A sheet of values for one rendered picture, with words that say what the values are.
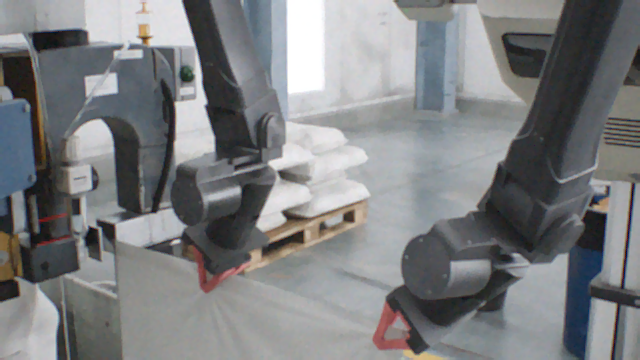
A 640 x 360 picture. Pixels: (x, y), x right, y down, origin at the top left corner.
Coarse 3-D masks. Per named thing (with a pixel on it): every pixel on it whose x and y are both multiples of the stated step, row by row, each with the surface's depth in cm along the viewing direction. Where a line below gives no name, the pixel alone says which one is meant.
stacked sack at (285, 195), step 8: (280, 184) 417; (288, 184) 420; (296, 184) 421; (272, 192) 400; (280, 192) 402; (288, 192) 406; (296, 192) 410; (304, 192) 414; (272, 200) 393; (280, 200) 399; (288, 200) 403; (296, 200) 409; (304, 200) 417; (264, 208) 388; (272, 208) 394; (280, 208) 399; (288, 208) 409; (264, 216) 391
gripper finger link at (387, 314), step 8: (384, 304) 75; (384, 312) 75; (392, 312) 75; (400, 312) 73; (384, 320) 76; (384, 328) 77; (408, 328) 73; (376, 336) 78; (408, 336) 73; (376, 344) 78; (384, 344) 77; (392, 344) 76; (400, 344) 75
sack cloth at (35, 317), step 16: (32, 288) 124; (0, 304) 126; (16, 304) 125; (32, 304) 124; (48, 304) 130; (0, 320) 125; (16, 320) 125; (32, 320) 126; (48, 320) 130; (0, 336) 125; (16, 336) 126; (32, 336) 130; (48, 336) 133; (0, 352) 126; (16, 352) 128; (32, 352) 130; (48, 352) 134
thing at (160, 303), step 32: (128, 256) 104; (160, 256) 100; (128, 288) 105; (160, 288) 101; (192, 288) 97; (224, 288) 93; (256, 288) 89; (128, 320) 107; (160, 320) 103; (192, 320) 98; (224, 320) 94; (256, 320) 90; (288, 320) 86; (320, 320) 83; (352, 320) 80; (128, 352) 109; (160, 352) 104; (192, 352) 100; (224, 352) 95; (256, 352) 91; (288, 352) 87; (320, 352) 84; (352, 352) 81; (384, 352) 78
